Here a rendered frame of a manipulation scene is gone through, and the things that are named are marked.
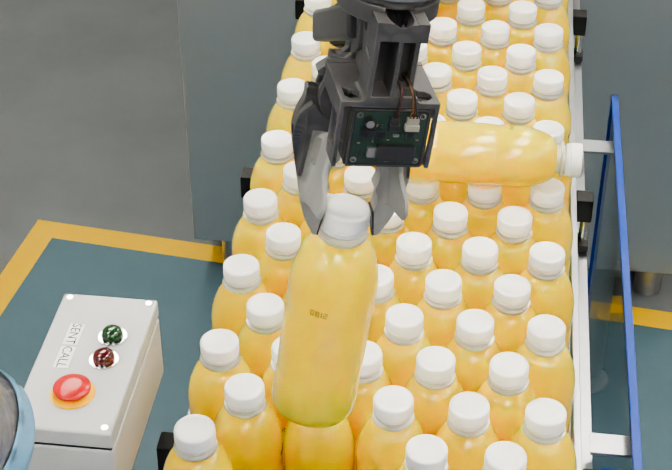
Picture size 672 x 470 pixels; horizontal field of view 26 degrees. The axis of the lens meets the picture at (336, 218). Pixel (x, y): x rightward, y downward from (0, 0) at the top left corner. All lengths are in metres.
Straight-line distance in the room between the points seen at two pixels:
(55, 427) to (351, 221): 0.42
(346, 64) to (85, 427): 0.51
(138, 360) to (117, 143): 2.37
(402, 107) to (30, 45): 3.35
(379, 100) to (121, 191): 2.66
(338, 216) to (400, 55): 0.18
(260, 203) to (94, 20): 2.79
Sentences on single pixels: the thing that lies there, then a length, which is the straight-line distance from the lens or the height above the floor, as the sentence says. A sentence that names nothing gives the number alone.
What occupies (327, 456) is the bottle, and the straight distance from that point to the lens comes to 1.42.
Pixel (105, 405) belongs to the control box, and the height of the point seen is 1.10.
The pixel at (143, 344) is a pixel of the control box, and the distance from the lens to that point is 1.48.
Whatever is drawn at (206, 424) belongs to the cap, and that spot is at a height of 1.10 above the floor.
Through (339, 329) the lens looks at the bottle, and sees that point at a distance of 1.15.
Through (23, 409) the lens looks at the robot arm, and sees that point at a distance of 1.11.
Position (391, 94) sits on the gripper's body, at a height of 1.55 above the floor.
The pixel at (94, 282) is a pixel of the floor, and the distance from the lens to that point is 3.35.
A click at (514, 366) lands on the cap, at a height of 1.10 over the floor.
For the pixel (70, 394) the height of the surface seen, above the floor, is 1.11.
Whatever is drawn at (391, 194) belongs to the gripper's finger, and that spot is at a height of 1.43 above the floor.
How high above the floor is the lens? 2.06
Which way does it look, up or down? 36 degrees down
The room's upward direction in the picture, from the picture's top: straight up
